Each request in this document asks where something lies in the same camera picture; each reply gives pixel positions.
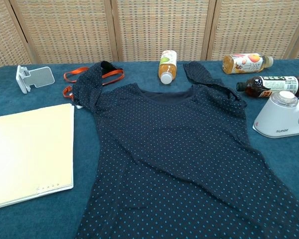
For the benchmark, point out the cream paper folder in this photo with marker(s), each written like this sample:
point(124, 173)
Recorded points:
point(32, 149)

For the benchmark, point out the white handheld steam iron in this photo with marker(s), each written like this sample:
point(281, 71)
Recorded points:
point(271, 117)

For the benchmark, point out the dark blue polka dot shirt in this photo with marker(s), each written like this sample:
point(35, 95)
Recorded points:
point(164, 149)

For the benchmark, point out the apple tea bottle white cap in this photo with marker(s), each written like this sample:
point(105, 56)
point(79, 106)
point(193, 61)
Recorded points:
point(167, 64)

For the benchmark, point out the dark tea bottle white label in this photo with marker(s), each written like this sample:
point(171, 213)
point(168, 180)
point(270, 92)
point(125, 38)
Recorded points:
point(254, 85)

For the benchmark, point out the peach tea bottle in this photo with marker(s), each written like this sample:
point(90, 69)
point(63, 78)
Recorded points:
point(244, 63)

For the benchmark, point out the white folding phone stand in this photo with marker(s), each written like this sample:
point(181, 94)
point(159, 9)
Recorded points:
point(40, 77)

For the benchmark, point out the teal table cover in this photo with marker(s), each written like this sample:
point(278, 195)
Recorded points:
point(276, 161)

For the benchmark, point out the woven wicker folding screen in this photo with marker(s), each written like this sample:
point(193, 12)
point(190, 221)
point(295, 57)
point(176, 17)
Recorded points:
point(152, 30)

